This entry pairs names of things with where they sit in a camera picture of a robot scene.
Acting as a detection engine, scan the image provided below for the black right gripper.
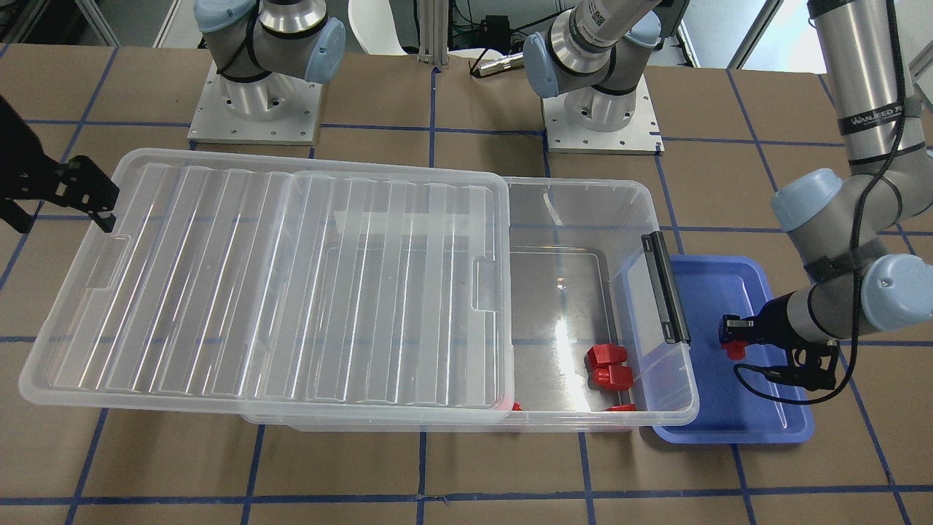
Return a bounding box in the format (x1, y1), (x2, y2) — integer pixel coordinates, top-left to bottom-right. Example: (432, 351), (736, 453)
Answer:
(1, 97), (120, 235)

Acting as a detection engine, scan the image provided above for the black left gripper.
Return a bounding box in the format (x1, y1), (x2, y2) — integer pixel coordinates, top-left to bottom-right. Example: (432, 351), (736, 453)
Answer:
(719, 301), (797, 346)

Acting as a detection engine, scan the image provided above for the red block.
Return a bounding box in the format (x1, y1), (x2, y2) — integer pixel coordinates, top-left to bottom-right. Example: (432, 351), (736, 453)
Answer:
(586, 343), (628, 368)
(590, 365), (634, 392)
(720, 340), (749, 362)

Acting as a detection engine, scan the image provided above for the clear plastic box lid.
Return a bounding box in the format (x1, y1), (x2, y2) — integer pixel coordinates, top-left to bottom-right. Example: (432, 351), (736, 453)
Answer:
(19, 147), (515, 426)

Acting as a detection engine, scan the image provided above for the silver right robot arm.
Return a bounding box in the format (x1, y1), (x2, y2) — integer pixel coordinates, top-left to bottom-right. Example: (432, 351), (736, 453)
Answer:
(2, 2), (763, 255)

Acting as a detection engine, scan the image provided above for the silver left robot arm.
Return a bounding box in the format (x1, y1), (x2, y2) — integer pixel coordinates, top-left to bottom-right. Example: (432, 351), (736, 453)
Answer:
(523, 1), (931, 349)

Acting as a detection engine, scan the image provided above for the blue plastic tray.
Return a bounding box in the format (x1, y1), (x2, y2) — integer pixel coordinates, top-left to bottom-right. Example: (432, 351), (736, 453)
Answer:
(653, 254), (814, 445)

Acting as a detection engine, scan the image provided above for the clear plastic storage box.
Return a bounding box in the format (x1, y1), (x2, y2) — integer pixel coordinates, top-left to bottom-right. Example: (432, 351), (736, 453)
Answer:
(229, 171), (698, 429)

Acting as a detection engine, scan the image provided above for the white chair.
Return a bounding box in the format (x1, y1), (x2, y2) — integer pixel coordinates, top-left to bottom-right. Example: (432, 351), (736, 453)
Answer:
(348, 1), (407, 56)

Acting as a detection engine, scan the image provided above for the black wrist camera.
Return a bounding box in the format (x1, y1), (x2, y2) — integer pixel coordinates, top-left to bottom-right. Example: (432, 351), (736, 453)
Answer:
(761, 340), (840, 392)

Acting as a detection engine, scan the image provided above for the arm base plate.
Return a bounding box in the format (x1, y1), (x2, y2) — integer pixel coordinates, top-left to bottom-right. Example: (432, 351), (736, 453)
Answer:
(187, 63), (324, 146)
(541, 76), (665, 155)

